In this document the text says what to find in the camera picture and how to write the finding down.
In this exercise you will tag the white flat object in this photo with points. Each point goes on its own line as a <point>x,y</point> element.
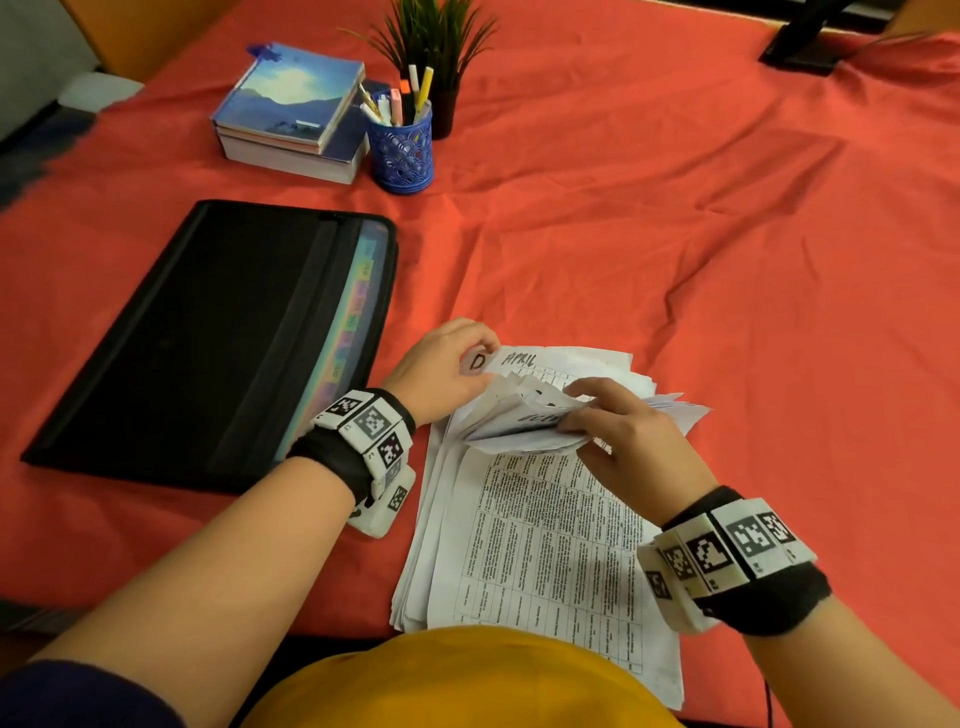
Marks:
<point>97,91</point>

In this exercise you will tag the beige pencil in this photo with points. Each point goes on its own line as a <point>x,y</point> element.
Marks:
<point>369,99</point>

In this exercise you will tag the right wrist marker band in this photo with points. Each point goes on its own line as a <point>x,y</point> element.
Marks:
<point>731,559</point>

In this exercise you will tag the white orange-tipped pen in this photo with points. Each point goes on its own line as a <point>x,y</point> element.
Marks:
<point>413,76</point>

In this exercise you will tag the red tablecloth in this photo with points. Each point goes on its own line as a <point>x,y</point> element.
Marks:
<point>675,225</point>

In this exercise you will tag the orange chair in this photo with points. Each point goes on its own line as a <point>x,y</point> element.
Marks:
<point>926,15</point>
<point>135,30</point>

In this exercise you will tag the person's yellow shirt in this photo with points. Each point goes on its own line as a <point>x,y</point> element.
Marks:
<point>465,682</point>

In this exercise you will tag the thick dark blue book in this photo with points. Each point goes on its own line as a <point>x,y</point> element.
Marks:
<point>300,161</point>

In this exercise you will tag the stack of printed paper sheets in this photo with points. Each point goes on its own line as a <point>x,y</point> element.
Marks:
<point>540,540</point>

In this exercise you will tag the person's left fingers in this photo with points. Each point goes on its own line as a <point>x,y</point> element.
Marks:
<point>472,334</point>

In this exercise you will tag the black monitor stand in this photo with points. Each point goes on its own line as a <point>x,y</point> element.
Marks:
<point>806,41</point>

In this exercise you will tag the person's left forearm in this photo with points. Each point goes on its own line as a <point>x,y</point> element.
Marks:
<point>225,585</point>

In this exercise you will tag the black plant pot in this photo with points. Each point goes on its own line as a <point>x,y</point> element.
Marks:
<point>444,112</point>

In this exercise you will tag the person's right hand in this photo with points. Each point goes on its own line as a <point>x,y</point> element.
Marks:
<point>649,454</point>

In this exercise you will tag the white marker pen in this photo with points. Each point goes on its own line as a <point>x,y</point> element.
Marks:
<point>375,114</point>

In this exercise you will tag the person's left hand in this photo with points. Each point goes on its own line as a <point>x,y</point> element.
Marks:
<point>431,371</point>

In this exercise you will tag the purple bookmark tassel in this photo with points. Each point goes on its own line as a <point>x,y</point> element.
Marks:
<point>262,52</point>

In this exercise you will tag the person's dark blue sleeve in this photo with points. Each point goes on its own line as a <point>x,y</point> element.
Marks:
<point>82,697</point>

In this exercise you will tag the blue mesh pen holder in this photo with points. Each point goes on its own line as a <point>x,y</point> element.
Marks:
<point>401,154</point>

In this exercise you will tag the black zip file folder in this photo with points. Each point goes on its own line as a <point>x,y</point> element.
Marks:
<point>225,337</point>

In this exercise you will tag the left wrist marker band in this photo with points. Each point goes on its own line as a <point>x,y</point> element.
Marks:
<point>367,431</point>

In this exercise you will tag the person's right forearm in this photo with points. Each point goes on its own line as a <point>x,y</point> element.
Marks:
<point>847,675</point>

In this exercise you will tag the person's right fingers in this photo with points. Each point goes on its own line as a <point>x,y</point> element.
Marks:
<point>600,391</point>

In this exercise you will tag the yellow highlighter pen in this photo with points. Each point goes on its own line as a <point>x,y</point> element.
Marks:
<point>424,86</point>

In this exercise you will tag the pink pen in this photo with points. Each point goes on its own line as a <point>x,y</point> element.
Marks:
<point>396,106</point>

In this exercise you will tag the blue sky cover book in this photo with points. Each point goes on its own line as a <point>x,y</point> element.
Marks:
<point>292,94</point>

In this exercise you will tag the wrist marker band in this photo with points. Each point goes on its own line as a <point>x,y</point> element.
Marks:
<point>367,431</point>
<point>731,559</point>

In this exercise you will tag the green artificial plant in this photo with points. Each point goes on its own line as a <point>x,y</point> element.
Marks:
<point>431,34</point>

